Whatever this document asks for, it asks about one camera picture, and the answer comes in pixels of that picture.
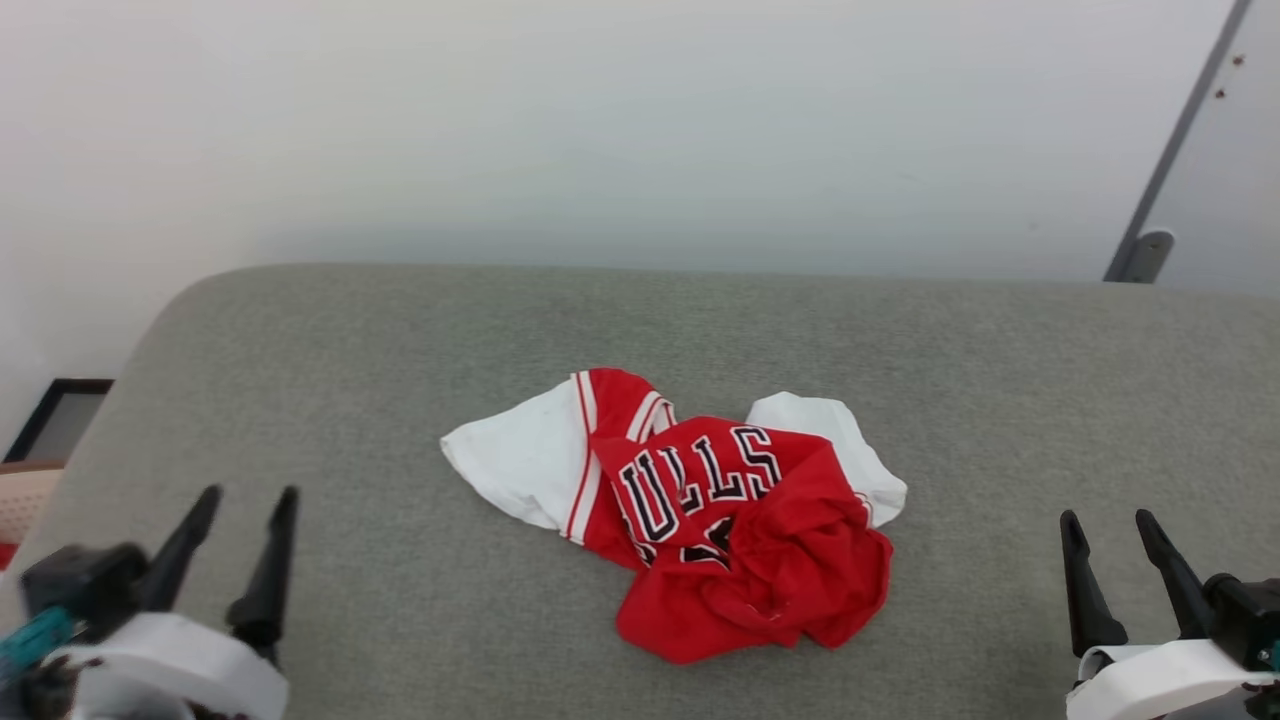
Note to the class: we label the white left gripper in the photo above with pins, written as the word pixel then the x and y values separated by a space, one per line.
pixel 190 670

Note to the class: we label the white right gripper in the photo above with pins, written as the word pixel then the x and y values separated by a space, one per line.
pixel 1160 685

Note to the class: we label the red white Bulls jersey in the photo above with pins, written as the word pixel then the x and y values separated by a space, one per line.
pixel 780 560

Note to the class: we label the pale pink laundry basket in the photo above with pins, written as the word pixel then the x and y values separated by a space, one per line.
pixel 25 505

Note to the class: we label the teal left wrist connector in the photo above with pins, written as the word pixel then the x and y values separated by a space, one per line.
pixel 30 640

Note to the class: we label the black framed panel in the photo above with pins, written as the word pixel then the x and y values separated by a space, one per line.
pixel 60 420

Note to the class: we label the grey slanted metal strip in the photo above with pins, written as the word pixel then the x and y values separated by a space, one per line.
pixel 1185 130

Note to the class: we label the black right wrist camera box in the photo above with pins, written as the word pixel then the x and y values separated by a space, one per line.
pixel 1248 615

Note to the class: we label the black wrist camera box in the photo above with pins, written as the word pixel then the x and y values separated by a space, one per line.
pixel 85 585
pixel 1248 615

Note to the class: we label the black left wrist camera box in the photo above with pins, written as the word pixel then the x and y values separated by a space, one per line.
pixel 85 585

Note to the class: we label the grey metal bracket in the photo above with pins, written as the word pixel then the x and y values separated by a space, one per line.
pixel 1150 255

